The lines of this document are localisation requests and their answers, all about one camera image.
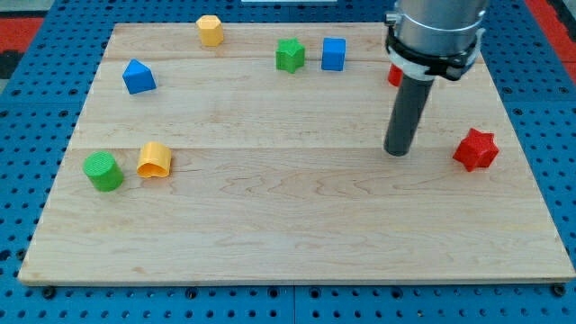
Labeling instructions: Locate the yellow heart block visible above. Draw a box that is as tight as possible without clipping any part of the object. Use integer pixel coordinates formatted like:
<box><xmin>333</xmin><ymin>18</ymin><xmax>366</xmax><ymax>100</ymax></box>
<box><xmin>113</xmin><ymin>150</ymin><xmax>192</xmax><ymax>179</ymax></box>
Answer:
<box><xmin>136</xmin><ymin>141</ymin><xmax>172</xmax><ymax>178</ymax></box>

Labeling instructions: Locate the red block behind arm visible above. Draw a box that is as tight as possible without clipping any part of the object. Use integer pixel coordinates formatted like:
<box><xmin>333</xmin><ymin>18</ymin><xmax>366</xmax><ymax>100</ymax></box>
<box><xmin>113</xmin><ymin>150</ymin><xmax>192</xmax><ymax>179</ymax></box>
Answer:
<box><xmin>387</xmin><ymin>64</ymin><xmax>403</xmax><ymax>87</ymax></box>

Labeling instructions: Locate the green star block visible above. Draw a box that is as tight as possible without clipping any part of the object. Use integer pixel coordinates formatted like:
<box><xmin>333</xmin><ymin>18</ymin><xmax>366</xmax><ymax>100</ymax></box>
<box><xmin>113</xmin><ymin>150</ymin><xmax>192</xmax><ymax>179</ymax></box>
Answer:
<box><xmin>275</xmin><ymin>38</ymin><xmax>305</xmax><ymax>74</ymax></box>

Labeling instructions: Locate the red star block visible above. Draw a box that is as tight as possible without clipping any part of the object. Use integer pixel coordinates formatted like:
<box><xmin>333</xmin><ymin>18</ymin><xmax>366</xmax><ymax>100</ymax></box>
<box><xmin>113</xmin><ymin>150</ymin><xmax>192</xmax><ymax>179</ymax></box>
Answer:
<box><xmin>453</xmin><ymin>128</ymin><xmax>500</xmax><ymax>172</ymax></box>

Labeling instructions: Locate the blue triangular prism block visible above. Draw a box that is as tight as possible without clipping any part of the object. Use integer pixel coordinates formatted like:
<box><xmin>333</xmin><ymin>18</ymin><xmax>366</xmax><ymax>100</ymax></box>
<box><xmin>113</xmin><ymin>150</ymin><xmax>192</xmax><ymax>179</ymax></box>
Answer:
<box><xmin>122</xmin><ymin>58</ymin><xmax>157</xmax><ymax>95</ymax></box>

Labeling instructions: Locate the green cylinder block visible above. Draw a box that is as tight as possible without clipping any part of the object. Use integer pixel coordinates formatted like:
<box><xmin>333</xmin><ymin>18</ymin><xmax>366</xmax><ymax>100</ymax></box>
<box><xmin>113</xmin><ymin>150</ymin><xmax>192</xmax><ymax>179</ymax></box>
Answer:
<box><xmin>83</xmin><ymin>151</ymin><xmax>123</xmax><ymax>192</ymax></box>

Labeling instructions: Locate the wooden board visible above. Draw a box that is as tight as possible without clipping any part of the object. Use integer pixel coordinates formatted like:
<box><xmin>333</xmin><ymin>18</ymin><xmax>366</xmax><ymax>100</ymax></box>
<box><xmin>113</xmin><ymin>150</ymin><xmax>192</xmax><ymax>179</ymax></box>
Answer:
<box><xmin>19</xmin><ymin>23</ymin><xmax>575</xmax><ymax>286</ymax></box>

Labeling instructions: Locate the yellow hexagon block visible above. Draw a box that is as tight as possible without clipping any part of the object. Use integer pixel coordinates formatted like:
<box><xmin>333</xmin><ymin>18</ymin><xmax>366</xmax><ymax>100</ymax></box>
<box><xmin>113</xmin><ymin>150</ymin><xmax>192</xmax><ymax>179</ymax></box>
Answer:
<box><xmin>196</xmin><ymin>15</ymin><xmax>224</xmax><ymax>47</ymax></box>

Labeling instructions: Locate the blue cube block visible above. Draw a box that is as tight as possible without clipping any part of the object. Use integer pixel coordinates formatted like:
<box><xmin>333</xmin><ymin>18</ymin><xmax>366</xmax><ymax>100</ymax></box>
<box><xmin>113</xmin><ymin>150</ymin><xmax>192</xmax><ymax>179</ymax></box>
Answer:
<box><xmin>320</xmin><ymin>38</ymin><xmax>347</xmax><ymax>71</ymax></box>

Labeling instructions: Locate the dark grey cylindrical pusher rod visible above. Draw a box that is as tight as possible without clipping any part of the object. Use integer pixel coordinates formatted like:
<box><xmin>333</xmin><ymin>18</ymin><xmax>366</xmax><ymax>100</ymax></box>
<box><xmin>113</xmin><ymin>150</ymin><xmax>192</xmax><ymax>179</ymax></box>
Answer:
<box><xmin>383</xmin><ymin>76</ymin><xmax>434</xmax><ymax>157</ymax></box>

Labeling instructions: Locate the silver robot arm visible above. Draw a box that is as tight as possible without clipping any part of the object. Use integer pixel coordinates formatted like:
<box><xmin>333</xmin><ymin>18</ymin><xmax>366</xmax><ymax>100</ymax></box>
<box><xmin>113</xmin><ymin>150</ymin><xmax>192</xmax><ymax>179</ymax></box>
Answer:
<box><xmin>394</xmin><ymin>0</ymin><xmax>489</xmax><ymax>56</ymax></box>

